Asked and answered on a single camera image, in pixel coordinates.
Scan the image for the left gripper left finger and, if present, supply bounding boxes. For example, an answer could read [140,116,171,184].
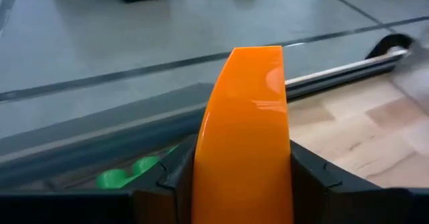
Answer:
[131,135,199,224]

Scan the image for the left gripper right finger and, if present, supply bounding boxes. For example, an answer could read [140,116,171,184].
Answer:
[289,139,414,224]

